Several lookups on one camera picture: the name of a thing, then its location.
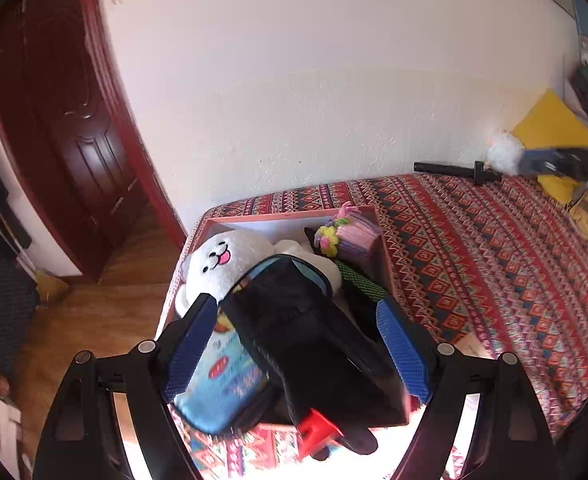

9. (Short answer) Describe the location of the white plush dog toy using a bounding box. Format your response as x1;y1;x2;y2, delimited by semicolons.
175;229;341;318

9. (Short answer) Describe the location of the white fluffy pompom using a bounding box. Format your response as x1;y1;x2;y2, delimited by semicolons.
486;131;525;176

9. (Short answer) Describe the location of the straw broom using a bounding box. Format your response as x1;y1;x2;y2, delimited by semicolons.
0;212;70;306

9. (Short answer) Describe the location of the black glove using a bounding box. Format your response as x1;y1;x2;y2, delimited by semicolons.
310;247;387;346
220;256;408;455

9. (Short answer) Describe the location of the pink yarn flower bundle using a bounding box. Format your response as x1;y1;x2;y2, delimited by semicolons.
313;202;382;263

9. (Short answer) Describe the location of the blue pencil case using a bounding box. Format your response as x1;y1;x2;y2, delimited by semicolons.
171;252;335;437

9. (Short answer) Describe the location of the red plastic cone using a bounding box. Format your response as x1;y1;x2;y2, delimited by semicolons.
297;408;344;462

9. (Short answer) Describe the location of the yellow cushion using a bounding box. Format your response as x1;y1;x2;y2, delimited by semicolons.
512;89;588;206

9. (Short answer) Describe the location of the black tripod stick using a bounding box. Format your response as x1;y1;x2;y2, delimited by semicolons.
414;162;502;186

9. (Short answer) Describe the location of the dark red wooden door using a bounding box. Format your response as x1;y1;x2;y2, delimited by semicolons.
0;0;185;281

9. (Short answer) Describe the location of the patterned woven bedspread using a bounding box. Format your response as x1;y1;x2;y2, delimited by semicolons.
185;174;588;479

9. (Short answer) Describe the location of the salmon cardboard box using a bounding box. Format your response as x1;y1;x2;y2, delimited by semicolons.
154;204;415;441

